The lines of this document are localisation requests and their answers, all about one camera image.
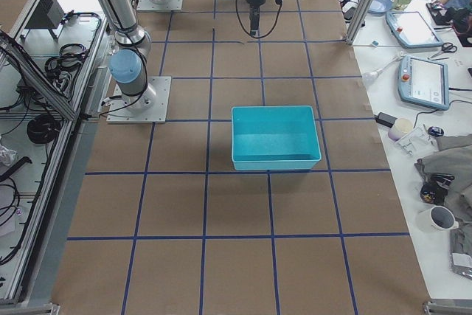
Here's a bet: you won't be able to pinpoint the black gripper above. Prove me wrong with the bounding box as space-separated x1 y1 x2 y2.
246 0 266 35

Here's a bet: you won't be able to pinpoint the blue plate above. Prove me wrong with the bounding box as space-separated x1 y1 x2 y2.
368 0 392 15

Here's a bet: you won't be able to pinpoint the teal plastic storage bin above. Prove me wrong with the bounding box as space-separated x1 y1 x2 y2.
232 105 322 171

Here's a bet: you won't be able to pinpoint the far teach pendant tablet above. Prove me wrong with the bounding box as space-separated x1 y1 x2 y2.
385 11 443 49

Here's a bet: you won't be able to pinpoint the teach pendant tablet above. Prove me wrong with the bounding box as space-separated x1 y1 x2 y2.
385 11 443 49
398 55 450 111

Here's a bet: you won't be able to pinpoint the black power adapter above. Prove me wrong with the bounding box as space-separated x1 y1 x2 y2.
375 112 397 128

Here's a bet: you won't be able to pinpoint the near teach pendant tablet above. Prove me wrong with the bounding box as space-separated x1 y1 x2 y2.
398 55 450 111

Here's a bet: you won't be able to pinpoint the lavender cup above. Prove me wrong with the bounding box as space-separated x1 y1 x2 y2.
388 118 413 141

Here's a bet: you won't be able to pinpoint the black scissors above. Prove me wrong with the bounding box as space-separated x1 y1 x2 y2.
428 42 457 60

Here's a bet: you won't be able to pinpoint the grey control box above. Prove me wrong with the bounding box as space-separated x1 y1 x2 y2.
21 0 66 40

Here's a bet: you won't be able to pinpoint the grey cloth pile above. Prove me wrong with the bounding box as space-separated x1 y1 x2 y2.
414 135 471 255

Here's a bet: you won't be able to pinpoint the black patterned mug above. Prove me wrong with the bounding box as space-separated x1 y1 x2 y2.
420 173 455 206

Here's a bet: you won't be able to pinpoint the white mug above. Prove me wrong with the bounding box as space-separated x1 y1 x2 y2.
415 206 459 233

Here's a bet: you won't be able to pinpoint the aluminium frame post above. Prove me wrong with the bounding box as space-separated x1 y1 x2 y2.
344 0 392 46

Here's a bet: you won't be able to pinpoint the coiled black cable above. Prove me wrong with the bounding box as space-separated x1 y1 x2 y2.
27 112 60 145

